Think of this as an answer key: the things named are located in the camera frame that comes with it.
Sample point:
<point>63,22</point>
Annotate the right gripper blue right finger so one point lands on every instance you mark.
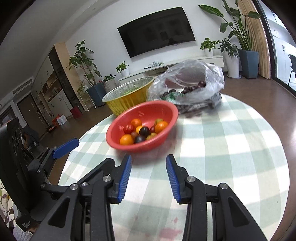
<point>189,190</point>

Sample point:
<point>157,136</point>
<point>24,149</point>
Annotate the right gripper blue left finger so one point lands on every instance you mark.
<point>110,189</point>

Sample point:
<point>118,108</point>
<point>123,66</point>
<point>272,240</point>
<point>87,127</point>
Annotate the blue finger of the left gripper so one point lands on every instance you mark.
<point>65,148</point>

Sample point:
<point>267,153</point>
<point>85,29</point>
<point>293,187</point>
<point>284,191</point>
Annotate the big orange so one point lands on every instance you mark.
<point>126,139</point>

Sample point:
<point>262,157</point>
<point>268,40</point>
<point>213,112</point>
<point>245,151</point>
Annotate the dark plum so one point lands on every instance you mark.
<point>145,131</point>
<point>139,139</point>

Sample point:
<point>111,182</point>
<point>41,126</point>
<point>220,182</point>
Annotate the small orange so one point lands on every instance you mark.
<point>138,128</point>
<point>136,122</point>

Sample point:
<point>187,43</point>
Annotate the brown longan fruit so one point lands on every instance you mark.
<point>158,120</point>
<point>152,135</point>

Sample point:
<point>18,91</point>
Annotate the large mandarin orange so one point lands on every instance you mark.
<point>160,126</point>

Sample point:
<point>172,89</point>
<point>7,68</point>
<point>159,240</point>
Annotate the red grape tomato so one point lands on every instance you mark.
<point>134,134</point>

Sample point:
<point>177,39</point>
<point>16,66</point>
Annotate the red box on floor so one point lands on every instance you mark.
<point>76,112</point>

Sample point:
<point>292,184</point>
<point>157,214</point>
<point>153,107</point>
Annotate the red plastic colander bowl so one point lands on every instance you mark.
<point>147,112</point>

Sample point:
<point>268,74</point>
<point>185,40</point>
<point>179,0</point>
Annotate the wooden shelving cabinet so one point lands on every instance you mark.
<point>49,94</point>

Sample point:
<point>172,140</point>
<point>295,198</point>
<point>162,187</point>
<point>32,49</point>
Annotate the green checkered tablecloth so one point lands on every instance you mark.
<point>230,144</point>

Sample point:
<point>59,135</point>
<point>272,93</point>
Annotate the tall leafy plant blue pot left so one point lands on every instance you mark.
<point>81,60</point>

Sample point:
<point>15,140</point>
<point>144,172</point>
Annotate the yellow foil tray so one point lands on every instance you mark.
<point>128,95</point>

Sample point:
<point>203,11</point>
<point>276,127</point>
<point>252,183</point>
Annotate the small plant grey pot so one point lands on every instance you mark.
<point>109,82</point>

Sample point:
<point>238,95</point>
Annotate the clear plastic bag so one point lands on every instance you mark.
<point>189,73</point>

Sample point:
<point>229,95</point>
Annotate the dark cherries in bag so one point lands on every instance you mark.
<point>201,84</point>

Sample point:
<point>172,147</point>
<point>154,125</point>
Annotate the small plant white pot left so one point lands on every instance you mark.
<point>122,68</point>

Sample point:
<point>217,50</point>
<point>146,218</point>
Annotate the small plant on tv stand right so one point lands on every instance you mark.
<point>207,46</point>

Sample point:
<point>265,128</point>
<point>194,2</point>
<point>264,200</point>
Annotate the plant in white tall pot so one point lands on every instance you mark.
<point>230,54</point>

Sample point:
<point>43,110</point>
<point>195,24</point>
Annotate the tall plant blue pot right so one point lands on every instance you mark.
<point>249,58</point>

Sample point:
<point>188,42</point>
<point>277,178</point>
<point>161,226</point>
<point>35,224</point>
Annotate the teal balcony chair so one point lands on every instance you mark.
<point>293,66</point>

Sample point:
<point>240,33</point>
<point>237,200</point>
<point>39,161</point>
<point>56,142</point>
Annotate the beige curtain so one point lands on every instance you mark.
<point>260,43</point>

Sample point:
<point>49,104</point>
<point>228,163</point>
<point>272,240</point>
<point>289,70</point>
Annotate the black wall television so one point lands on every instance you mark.
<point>157,30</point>

